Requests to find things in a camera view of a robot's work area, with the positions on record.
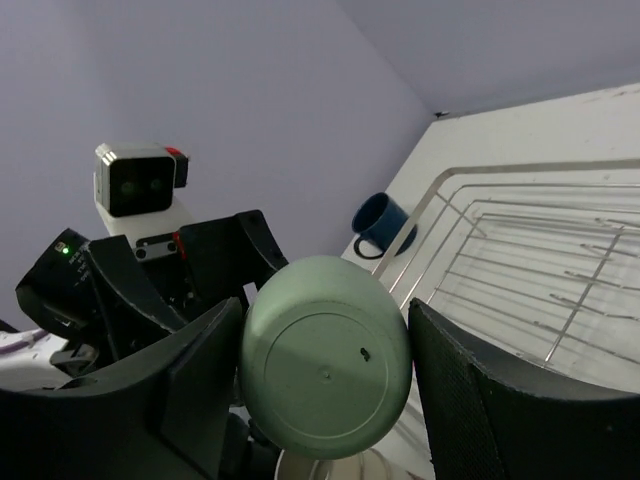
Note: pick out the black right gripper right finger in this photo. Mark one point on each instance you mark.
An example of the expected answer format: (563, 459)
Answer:
(492, 415)

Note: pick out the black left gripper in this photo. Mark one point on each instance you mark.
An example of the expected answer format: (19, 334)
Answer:
(142, 301)

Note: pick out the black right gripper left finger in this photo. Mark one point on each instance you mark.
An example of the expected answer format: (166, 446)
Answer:
(158, 414)

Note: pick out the cream brown cup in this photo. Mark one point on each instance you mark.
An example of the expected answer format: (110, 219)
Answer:
(367, 465)

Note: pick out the mint green cup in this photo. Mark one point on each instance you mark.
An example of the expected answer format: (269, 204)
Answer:
(325, 365)

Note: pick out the dark blue mug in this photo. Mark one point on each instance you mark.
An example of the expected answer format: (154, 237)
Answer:
(378, 221)

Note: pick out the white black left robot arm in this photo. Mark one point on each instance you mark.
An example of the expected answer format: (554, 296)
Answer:
(60, 293)

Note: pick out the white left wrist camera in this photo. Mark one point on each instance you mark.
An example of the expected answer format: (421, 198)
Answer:
(134, 189)

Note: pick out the chrome wire dish rack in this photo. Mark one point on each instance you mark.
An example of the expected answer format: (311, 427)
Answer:
(541, 259)

